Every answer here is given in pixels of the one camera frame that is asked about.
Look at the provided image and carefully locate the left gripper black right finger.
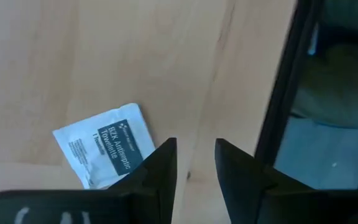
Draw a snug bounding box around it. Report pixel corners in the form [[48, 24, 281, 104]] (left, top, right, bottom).
[[214, 138, 358, 224]]

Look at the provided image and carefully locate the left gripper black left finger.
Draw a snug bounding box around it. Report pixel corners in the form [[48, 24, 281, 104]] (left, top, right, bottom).
[[0, 137, 178, 224]]

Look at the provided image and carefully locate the square antiseptic towelette packet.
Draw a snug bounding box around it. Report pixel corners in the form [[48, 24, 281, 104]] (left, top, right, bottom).
[[52, 102, 157, 190]]

